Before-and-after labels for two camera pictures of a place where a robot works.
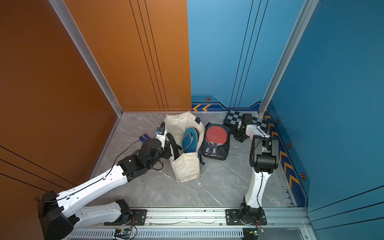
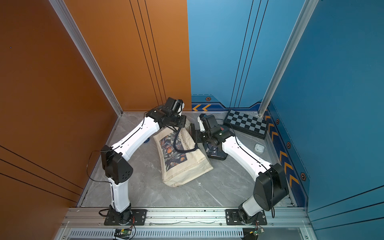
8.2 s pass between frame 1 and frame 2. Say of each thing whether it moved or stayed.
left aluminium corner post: stayed
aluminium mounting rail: stayed
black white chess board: stayed
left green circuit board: stayed
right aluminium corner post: stayed
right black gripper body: moved
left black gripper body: moved
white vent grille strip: stayed
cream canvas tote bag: moved
